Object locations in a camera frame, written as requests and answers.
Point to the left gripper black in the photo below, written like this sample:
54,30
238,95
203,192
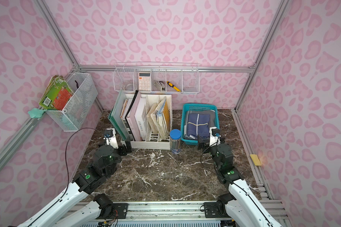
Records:
122,149

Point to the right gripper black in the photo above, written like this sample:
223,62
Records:
204,144

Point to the navy blue pillowcase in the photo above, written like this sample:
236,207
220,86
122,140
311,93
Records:
197,125

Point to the teal plastic basket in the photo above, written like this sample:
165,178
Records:
197,107

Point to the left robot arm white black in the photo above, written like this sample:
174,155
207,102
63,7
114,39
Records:
103,165

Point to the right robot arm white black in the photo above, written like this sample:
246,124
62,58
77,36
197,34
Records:
239,203

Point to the blue lid pencil jar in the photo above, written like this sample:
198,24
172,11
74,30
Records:
175,141

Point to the pink white book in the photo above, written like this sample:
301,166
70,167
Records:
136,117

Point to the green folder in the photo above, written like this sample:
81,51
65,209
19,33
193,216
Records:
115,116

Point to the brown paper envelopes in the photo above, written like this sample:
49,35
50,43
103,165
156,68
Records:
158,118

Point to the white file organiser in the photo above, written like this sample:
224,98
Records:
154,141

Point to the yellow sticky note pad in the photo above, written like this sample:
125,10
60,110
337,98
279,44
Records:
255,159

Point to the clear dome in shelf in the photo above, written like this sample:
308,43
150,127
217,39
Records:
129,87

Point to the yellow utility knife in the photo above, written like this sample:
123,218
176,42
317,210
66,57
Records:
173,86

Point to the grey stapler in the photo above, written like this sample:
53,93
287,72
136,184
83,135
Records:
160,86

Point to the pink calculator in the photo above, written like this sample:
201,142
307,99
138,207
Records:
144,81

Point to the green red booklet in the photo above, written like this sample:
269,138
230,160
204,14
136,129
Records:
57,94

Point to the mint green clip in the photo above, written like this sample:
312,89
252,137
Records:
36,113

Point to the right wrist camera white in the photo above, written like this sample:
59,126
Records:
215,136

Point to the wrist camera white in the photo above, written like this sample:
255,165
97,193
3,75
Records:
110,137
215,136

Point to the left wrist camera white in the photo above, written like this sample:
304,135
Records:
110,137

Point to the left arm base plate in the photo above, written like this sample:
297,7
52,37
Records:
119,210

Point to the white mesh wall basket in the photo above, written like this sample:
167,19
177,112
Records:
73,115

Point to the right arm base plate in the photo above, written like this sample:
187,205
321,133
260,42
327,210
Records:
214,210

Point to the white wire wall shelf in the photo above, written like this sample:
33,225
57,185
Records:
185,77

